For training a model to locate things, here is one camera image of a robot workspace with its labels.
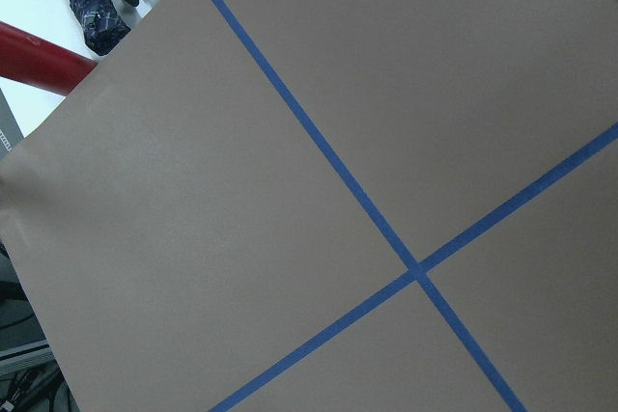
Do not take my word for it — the red metal bottle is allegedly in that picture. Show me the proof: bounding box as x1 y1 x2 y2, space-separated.
1 22 98 96

